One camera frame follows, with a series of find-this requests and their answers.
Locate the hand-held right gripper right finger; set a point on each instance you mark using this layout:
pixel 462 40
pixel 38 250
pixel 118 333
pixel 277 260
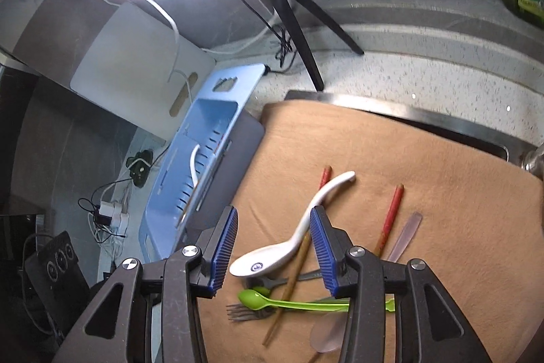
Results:
pixel 323 252

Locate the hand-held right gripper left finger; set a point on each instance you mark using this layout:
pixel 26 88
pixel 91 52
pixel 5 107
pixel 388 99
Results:
pixel 223 252

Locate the white ceramic soup spoon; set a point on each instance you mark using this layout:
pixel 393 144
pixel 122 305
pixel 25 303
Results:
pixel 255 261

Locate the metal spoon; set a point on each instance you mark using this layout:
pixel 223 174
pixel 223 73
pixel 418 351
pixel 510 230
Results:
pixel 263 283

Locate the green plastic spoon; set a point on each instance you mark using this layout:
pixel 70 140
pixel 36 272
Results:
pixel 255 298

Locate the metal fork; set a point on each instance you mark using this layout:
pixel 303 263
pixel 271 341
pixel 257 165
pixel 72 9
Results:
pixel 246 312

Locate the translucent plastic spoon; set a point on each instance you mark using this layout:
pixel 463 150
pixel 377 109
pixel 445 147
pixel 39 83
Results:
pixel 406 235

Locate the blue plastic drain basket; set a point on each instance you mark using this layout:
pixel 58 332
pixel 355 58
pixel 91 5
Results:
pixel 170 176

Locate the slim white plastic spoon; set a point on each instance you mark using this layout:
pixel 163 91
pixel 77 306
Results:
pixel 194 167

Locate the white power strip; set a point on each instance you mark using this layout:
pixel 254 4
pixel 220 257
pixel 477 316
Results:
pixel 114 218

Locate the black plug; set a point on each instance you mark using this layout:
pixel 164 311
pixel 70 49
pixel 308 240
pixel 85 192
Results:
pixel 140 171

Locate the tan cloth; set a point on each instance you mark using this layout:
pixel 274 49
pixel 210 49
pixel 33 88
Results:
pixel 446 197

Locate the stainless steel sink rim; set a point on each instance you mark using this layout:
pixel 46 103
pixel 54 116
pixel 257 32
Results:
pixel 382 101

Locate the black device with dials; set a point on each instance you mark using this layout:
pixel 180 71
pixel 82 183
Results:
pixel 55 261

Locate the white cutting board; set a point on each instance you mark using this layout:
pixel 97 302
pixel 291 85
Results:
pixel 127 61

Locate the black tripod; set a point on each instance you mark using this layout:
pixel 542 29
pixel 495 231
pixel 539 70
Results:
pixel 297 31

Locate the metal faucet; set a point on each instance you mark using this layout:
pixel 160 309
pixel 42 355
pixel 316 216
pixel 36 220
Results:
pixel 533 161

